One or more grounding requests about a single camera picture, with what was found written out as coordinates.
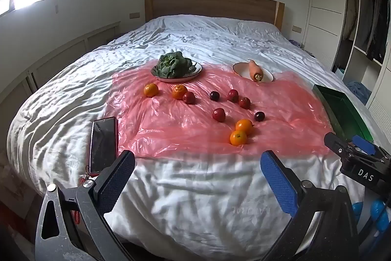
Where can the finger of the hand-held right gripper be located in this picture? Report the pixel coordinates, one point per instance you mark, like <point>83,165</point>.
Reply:
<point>336,142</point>
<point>363,144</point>

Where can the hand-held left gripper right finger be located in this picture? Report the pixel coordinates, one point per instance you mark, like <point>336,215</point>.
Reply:
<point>278,183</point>

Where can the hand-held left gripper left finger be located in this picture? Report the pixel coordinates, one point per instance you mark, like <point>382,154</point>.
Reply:
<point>117,175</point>

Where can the green tray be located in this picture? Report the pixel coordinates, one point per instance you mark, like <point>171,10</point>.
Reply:
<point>345,114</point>

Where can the orange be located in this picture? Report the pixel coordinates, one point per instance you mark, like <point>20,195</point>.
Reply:
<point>244,126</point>
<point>238,138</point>
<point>151,89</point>
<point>179,91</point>

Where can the dark purple plum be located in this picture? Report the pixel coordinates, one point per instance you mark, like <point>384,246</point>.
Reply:
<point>259,116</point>
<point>214,95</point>

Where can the red apple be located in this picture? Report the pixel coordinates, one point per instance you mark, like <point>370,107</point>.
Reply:
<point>244,102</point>
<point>219,114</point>
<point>189,97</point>
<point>233,95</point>

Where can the black smartphone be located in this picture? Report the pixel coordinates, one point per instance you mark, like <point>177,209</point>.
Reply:
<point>104,144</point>

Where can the blue plastic object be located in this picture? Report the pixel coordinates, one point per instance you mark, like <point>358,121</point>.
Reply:
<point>378,213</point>

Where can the blue towel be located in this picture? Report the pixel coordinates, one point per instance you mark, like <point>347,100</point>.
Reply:
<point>359,89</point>

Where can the red plastic sheet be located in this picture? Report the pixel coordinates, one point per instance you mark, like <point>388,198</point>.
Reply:
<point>183,126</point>

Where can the bed with white duvet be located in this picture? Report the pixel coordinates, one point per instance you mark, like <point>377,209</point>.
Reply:
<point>198,203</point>

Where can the orange carrot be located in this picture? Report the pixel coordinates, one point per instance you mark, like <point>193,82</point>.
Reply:
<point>255,70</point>

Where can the hanging dark clothes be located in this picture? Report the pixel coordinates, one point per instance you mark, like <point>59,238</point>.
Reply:
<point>374,25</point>

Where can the green bok choy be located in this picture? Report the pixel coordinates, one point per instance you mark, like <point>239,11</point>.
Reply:
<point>172,64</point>

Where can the white plate with dark rim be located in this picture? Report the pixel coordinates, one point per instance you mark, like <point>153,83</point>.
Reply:
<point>195,71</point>

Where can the white wardrobe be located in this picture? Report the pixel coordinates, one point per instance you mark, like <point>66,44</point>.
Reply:
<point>326,4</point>

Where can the wooden headboard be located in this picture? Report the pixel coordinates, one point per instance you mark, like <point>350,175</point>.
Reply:
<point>213,5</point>

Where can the beige wall socket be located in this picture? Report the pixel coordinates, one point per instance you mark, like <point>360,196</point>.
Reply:
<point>297,29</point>
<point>134,15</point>

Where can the white low wall cabinet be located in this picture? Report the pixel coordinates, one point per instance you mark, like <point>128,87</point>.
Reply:
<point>61,56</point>

